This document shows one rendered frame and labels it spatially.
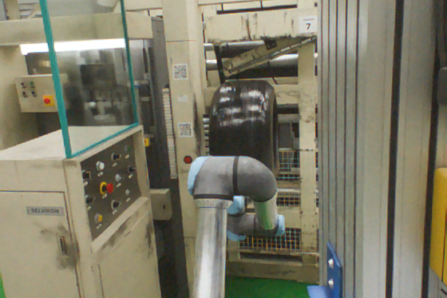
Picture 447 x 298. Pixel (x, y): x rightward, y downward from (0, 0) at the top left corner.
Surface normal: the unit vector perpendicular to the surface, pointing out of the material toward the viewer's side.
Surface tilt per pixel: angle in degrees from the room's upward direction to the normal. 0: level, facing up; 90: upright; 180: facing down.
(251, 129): 70
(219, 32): 90
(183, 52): 90
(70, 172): 90
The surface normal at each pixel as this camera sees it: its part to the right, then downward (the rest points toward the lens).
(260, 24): -0.20, 0.22
